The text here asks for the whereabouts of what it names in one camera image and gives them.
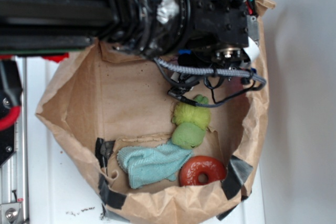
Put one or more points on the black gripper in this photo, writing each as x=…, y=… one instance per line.
x=225, y=32

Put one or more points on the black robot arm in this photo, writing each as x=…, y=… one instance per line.
x=146, y=28

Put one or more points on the green plush toy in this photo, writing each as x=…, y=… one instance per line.
x=191, y=125

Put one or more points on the brown paper bag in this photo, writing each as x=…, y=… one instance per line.
x=100, y=101

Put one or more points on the red toy donut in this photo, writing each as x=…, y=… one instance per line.
x=202, y=170

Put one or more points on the light blue cloth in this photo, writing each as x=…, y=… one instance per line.
x=148, y=165

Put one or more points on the aluminium frame rail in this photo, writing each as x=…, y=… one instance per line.
x=14, y=178

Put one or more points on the metal corner bracket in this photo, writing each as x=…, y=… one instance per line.
x=11, y=213

